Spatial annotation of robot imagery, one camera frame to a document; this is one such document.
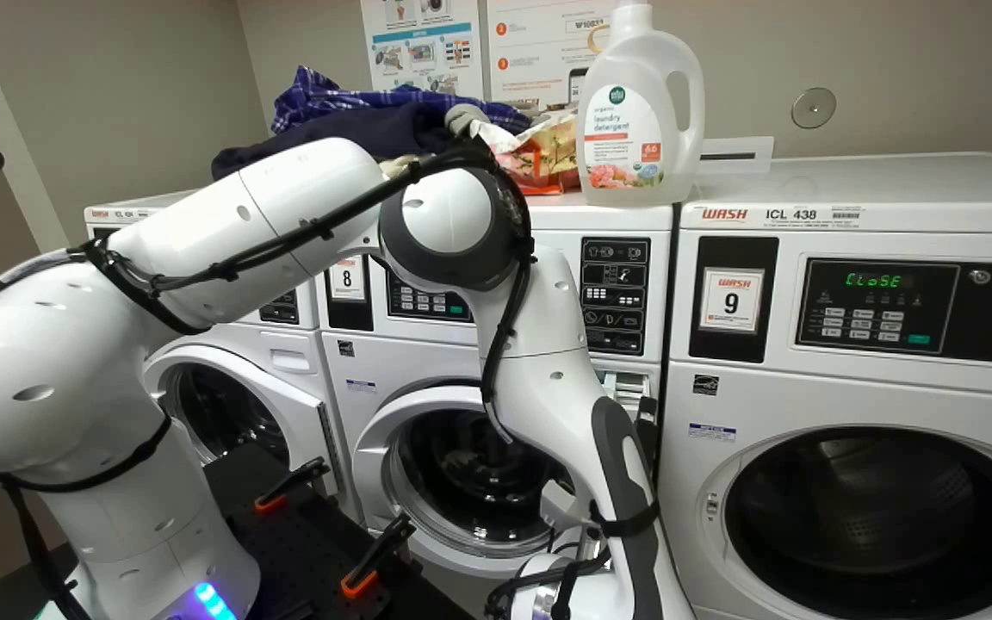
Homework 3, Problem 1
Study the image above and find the white washing machine number 8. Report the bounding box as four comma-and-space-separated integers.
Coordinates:
312, 184, 674, 620

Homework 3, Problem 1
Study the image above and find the white detergent bottle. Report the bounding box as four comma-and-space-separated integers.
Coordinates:
572, 0, 708, 209

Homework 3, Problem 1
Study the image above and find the white front-load washing machine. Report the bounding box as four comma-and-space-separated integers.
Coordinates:
80, 184, 346, 521

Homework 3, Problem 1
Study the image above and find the white washing machine number 9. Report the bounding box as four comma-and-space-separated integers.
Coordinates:
659, 149, 992, 620

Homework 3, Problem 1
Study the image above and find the orange snack bag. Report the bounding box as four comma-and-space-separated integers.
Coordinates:
494, 114, 584, 198

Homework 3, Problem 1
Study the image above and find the round glass washer door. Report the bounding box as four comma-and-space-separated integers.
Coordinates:
142, 339, 346, 493
350, 383, 604, 583

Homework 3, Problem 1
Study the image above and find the white cloth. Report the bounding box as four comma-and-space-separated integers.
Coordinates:
440, 98, 522, 151

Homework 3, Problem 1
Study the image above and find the dark navy garment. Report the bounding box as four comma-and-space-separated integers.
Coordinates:
211, 97, 534, 183

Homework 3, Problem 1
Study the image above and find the white orange instruction poster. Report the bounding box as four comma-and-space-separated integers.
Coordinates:
481, 0, 621, 114

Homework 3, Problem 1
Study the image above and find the blue plaid cloth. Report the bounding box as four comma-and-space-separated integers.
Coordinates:
270, 63, 454, 134

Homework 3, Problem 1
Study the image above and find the white blue instruction poster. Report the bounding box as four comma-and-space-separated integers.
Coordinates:
357, 0, 487, 98

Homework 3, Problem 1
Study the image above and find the black orange-handled clamp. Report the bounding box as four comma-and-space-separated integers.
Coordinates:
251, 455, 333, 517
336, 511, 420, 608

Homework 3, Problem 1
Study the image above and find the white rectangular wall plate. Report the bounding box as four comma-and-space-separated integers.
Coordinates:
695, 134, 778, 180

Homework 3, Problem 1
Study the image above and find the grey round wall cover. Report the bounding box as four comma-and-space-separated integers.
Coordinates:
789, 82, 840, 134

